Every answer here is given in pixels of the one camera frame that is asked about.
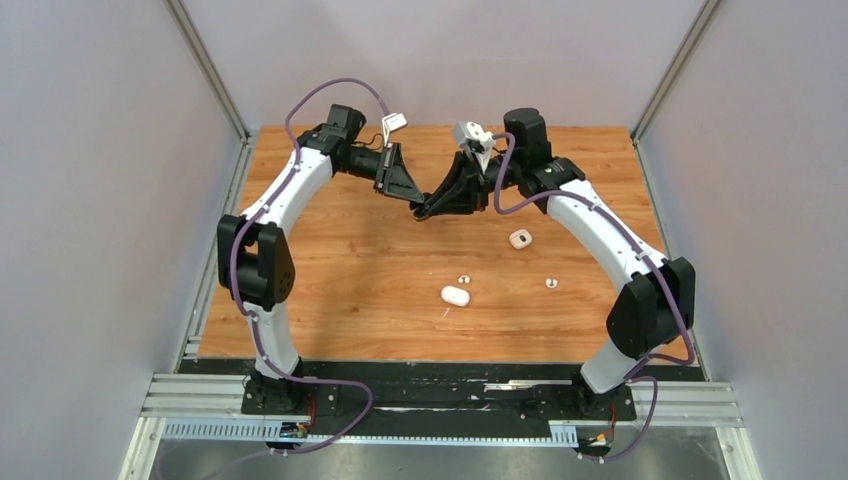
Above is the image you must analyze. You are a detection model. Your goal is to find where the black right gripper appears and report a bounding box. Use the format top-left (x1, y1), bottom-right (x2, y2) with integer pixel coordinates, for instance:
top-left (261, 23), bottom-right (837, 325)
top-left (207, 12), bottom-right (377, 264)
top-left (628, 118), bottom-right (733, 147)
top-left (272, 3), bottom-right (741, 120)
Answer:
top-left (425, 149), bottom-right (523, 215)

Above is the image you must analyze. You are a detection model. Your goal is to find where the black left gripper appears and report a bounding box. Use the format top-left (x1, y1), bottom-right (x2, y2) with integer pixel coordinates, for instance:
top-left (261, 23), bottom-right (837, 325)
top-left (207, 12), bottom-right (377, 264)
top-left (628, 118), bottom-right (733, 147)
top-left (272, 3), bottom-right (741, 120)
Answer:
top-left (337, 142), bottom-right (423, 203)

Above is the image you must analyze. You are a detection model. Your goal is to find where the black glossy charging case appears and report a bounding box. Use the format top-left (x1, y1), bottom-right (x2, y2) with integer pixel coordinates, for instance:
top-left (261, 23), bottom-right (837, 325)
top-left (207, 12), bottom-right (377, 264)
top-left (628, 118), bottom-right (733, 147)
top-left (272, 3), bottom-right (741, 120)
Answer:
top-left (410, 205), bottom-right (429, 222)

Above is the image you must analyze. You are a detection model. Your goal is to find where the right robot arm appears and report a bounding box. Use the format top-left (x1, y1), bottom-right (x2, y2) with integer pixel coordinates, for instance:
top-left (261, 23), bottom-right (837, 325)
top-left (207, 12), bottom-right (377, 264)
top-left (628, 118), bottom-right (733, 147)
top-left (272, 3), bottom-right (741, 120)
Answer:
top-left (411, 107), bottom-right (696, 418)

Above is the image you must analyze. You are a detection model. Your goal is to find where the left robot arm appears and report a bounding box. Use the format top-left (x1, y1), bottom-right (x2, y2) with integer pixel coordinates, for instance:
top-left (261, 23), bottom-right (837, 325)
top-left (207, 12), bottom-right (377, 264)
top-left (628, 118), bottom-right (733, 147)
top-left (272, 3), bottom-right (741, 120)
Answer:
top-left (216, 104), bottom-right (424, 413)

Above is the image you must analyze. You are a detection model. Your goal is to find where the white oval charging case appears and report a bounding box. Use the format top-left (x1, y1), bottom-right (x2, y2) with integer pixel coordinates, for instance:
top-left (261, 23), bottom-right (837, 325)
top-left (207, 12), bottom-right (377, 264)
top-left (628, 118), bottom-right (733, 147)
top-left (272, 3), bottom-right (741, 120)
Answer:
top-left (440, 285), bottom-right (471, 308)

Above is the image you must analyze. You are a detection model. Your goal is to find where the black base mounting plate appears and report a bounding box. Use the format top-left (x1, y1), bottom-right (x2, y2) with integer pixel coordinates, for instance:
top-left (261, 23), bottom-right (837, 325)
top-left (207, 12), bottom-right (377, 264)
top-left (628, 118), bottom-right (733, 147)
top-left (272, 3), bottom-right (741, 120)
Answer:
top-left (177, 357), bottom-right (707, 440)

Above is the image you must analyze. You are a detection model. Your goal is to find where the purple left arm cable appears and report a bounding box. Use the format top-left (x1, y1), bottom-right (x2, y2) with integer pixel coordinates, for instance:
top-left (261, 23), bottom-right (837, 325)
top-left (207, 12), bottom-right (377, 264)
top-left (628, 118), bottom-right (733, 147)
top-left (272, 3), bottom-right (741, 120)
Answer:
top-left (228, 77), bottom-right (393, 457)

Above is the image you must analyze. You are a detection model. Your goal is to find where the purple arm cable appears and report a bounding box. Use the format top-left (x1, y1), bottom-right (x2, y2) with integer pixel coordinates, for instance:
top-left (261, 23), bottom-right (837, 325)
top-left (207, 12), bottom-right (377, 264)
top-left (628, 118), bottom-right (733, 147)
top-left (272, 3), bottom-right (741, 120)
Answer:
top-left (491, 132), bottom-right (697, 464)
top-left (228, 77), bottom-right (393, 457)

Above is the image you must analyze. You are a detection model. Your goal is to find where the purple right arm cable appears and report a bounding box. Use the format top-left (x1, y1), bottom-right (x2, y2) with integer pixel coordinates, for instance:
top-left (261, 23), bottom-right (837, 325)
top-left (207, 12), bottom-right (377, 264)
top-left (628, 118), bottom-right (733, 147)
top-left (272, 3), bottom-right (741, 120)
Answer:
top-left (491, 132), bottom-right (697, 464)

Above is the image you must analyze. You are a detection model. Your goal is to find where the aluminium frame rail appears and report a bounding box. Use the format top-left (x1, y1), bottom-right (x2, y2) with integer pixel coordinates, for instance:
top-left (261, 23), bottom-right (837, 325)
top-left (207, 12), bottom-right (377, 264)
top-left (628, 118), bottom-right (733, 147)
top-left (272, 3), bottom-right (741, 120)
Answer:
top-left (120, 374), bottom-right (761, 479)

